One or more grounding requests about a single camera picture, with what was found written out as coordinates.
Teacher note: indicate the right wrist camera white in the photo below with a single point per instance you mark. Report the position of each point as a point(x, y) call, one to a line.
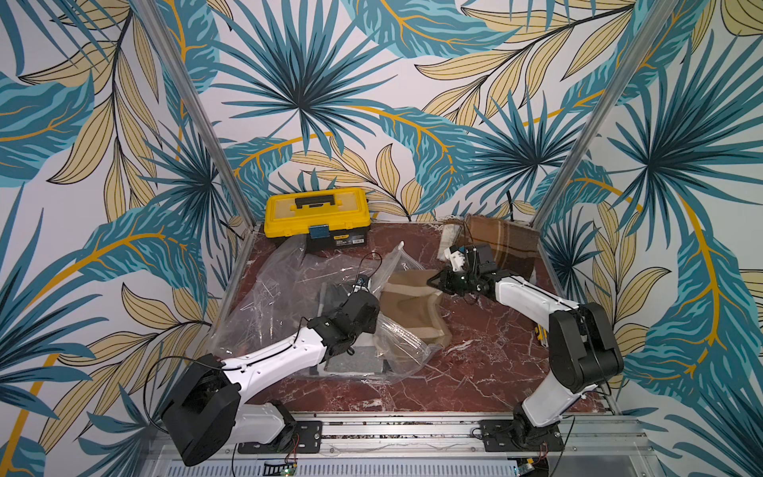
point(457, 257)

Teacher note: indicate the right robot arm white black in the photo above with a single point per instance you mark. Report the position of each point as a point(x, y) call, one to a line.
point(582, 350)

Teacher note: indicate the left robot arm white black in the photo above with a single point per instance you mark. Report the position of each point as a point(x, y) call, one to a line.
point(206, 407)

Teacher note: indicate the brown plaid blanket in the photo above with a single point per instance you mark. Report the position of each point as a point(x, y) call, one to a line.
point(514, 244)

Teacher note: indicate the aluminium front rail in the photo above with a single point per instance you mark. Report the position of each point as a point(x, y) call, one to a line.
point(429, 444)

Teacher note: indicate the tan blanket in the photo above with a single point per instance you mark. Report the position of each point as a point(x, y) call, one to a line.
point(409, 301)

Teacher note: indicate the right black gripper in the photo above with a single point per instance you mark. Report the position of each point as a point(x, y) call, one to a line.
point(452, 279)

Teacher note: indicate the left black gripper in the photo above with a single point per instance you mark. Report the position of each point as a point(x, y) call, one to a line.
point(373, 323)

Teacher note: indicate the yellow black toolbox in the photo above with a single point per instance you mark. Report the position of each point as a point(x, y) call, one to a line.
point(337, 218)

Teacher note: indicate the left aluminium frame post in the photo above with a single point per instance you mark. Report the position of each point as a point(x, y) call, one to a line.
point(161, 38)

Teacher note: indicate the right aluminium frame post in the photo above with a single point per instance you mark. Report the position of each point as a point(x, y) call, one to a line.
point(656, 19)

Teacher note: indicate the beige plaid blanket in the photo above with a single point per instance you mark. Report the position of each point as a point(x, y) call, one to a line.
point(453, 233)

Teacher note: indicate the yellow utility knife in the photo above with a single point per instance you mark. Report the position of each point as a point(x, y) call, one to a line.
point(541, 335)

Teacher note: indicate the aluminium frame post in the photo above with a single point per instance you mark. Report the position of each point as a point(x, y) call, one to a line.
point(656, 19)
point(161, 38)

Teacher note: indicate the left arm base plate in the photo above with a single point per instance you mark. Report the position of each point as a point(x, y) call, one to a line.
point(303, 436)

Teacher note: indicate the clear plastic vacuum bag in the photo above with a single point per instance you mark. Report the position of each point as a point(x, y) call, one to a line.
point(286, 293)

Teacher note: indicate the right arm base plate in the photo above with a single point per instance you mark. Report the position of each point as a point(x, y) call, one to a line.
point(513, 435)

